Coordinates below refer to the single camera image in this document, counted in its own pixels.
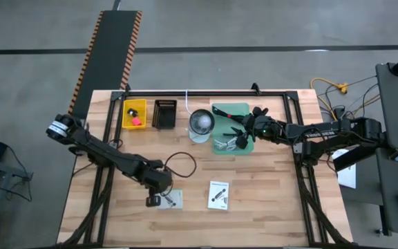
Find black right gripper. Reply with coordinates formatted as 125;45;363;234
234;106;273;150

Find white instruction booklet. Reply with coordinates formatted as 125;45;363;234
207;180;230;211
157;188;184;210

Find white cable bundle black tie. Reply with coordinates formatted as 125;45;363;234
214;136;240;152

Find green translucent plastic bin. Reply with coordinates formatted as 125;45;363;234
211;102;255;156

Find yellow plastic bin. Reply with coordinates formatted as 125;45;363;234
122;98;148;131

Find clear round bowl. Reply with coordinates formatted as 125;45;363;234
188;109;216;144

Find black mesh basket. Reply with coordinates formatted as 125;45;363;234
151;99;178;130

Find white paper sheet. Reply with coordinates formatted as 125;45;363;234
333;148;357;190

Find black diagonal bar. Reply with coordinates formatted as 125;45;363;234
332;141;388;173

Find black mat orange striped edges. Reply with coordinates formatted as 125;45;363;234
66;10;143;118

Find black aluminium rig frame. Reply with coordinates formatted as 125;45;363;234
59;82;354;248

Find black left camera cable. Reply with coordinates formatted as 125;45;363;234
163;151;198;179

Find white power cord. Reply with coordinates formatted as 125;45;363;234
184;89;193;117

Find yellow floor cable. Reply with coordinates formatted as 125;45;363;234
310;77;349;120

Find black floor cable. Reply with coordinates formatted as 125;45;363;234
318;74;381;120

